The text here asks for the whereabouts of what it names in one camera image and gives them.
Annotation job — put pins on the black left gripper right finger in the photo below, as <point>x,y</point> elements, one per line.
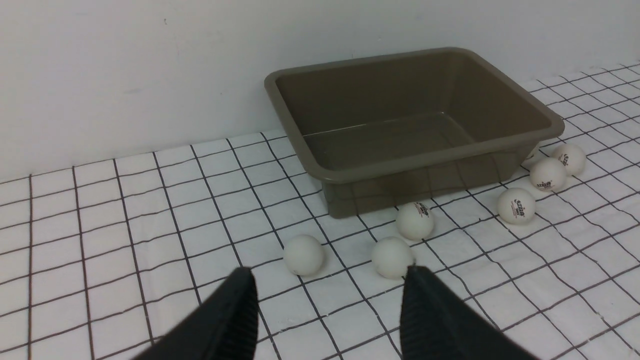
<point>435,324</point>

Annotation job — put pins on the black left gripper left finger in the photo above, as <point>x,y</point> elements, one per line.
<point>224,327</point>

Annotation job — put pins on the white ping-pong ball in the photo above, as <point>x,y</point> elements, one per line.
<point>391,257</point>
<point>415,221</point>
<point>303,255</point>
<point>516,206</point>
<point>572,157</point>
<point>548,174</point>

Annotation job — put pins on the white checkered table cloth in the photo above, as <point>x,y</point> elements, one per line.
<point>99,261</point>

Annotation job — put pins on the olive plastic storage bin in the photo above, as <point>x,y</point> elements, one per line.
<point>383,131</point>

